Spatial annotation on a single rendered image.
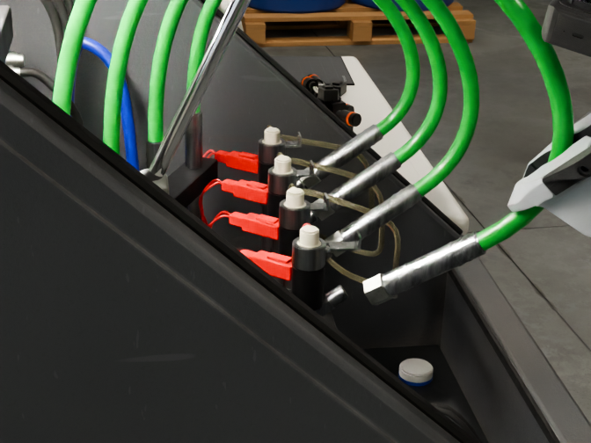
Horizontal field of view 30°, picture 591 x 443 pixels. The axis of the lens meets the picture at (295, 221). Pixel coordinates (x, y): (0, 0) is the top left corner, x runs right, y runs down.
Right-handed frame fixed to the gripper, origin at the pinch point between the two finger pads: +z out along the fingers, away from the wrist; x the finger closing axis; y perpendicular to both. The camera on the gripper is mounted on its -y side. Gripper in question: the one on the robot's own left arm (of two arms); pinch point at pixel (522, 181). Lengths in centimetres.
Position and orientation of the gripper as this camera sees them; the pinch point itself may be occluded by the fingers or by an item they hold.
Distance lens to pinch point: 78.8
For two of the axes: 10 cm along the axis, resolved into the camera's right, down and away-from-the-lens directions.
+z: -5.6, 4.3, 7.1
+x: 4.6, -5.5, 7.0
